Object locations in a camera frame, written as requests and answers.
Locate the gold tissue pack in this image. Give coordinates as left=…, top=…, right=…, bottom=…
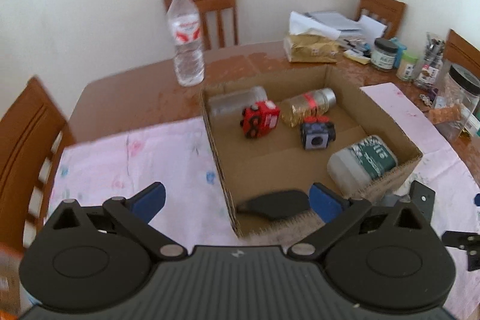
left=283, top=34, right=339, bottom=63

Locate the wooden chair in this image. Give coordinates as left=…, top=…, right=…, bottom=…
left=355, top=0, right=407, bottom=39
left=1, top=76, right=71, bottom=253
left=162, top=0, right=240, bottom=51

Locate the dark lid glass jar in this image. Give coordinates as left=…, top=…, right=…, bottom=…
left=370, top=37, right=399, bottom=71

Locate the blue toy car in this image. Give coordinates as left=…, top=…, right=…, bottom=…
left=300, top=115, right=336, bottom=150

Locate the wooden chair left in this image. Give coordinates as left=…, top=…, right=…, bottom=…
left=1, top=76, right=71, bottom=253

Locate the wooden chair right edge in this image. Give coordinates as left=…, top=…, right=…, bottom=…
left=443, top=29, right=480, bottom=78

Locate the black square device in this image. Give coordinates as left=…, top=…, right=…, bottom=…
left=409, top=180, right=435, bottom=222

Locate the clear water bottle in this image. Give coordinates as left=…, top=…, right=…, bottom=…
left=167, top=0, right=204, bottom=87

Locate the green lid small jar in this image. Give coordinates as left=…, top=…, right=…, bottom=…
left=396, top=52, right=418, bottom=81

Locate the wooden chair far right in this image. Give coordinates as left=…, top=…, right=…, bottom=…
left=355, top=0, right=407, bottom=39

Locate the medical cotton swabs pack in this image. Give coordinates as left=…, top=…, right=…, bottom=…
left=327, top=135, right=398, bottom=198

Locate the black object in box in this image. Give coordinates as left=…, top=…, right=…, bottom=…
left=236, top=189, right=310, bottom=222

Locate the gold glitter jar silver lid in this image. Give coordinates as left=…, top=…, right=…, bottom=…
left=279, top=88, right=336, bottom=127

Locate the cardboard box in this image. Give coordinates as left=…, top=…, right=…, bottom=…
left=200, top=65, right=422, bottom=237

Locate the stack of white papers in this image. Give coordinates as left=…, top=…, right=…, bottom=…
left=289, top=11, right=387, bottom=39

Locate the clear pen holder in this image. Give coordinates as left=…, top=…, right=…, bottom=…
left=413, top=32, right=446, bottom=91

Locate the red toy fire truck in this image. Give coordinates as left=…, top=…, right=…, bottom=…
left=240, top=100, right=281, bottom=139

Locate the wooden chair far middle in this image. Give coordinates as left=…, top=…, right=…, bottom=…
left=162, top=0, right=240, bottom=51

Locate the large clear black-lid jar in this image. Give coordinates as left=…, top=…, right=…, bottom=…
left=429, top=63, right=479, bottom=142

